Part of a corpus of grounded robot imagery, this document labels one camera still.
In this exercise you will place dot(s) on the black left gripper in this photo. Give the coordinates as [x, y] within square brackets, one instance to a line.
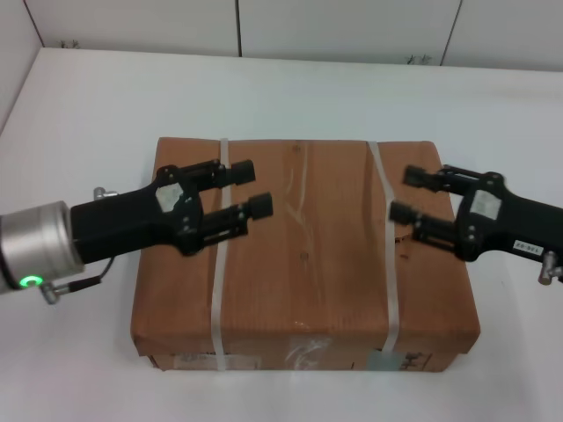
[132, 220]

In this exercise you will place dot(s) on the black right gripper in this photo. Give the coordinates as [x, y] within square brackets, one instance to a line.
[514, 224]

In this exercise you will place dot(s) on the brown cardboard box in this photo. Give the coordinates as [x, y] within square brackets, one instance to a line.
[303, 272]

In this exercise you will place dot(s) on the grey-blue box label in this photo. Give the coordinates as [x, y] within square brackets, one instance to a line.
[387, 360]

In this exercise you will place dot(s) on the clear packing tape strip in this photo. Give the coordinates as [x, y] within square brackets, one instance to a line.
[303, 176]

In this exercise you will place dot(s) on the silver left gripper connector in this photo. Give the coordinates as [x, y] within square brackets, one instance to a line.
[104, 192]

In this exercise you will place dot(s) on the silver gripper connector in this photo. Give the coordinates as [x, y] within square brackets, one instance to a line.
[104, 192]
[550, 268]

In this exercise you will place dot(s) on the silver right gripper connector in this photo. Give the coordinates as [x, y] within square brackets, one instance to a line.
[550, 268]

